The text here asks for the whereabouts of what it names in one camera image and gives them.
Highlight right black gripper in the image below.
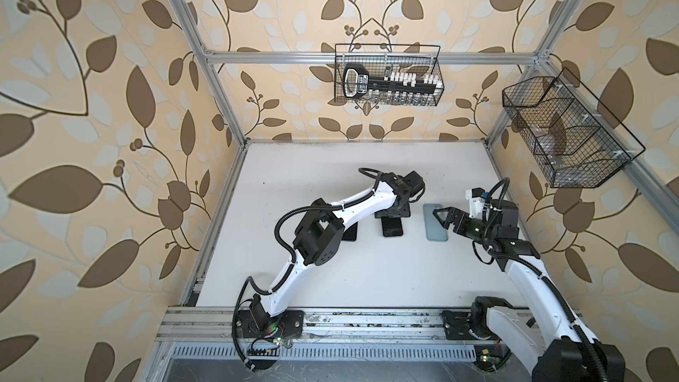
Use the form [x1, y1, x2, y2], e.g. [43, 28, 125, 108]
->
[434, 207, 496, 247]

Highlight light blue phone case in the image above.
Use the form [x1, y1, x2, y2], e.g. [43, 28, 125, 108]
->
[423, 203, 448, 242]

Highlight black smartphone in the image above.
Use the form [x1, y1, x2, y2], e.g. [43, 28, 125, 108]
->
[342, 223, 358, 242]
[380, 217, 404, 238]

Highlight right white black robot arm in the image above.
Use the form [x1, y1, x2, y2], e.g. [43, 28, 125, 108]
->
[431, 179, 626, 381]

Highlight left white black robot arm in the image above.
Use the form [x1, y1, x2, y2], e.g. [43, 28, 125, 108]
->
[231, 167, 425, 372]

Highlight black tool with white bits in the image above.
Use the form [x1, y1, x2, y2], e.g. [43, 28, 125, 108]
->
[339, 64, 444, 103]

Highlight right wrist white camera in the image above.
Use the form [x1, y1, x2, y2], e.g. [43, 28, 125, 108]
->
[465, 187, 488, 220]

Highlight back wall wire basket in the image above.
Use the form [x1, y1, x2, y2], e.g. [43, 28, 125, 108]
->
[333, 42, 445, 107]

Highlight wall wire basket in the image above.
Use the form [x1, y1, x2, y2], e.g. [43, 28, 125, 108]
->
[333, 42, 445, 107]
[502, 67, 646, 189]

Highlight right wall wire basket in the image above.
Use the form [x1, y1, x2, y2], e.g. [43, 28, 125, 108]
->
[502, 67, 646, 189]

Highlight aluminium frame bars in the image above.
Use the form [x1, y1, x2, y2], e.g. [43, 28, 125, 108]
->
[147, 0, 679, 235]

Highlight aluminium front rail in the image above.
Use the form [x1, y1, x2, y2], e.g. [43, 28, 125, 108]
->
[153, 306, 600, 363]

